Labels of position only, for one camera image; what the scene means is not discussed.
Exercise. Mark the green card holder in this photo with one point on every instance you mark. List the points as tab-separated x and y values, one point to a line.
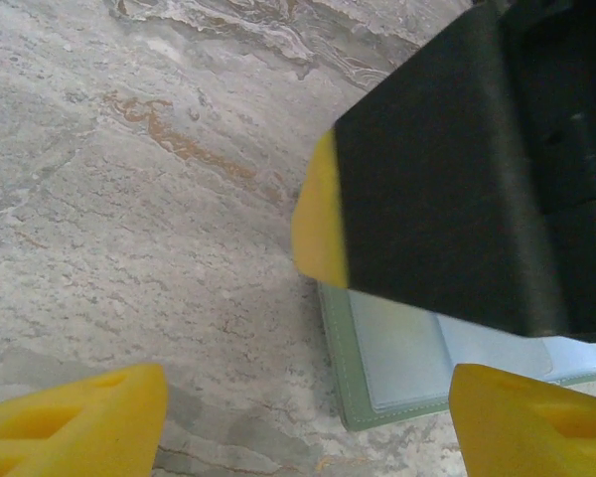
402	358

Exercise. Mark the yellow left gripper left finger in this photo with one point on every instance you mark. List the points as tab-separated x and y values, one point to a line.
69	427

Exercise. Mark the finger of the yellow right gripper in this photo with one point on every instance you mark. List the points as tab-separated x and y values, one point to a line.
320	223

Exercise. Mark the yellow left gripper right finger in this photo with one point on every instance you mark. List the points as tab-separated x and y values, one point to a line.
536	432

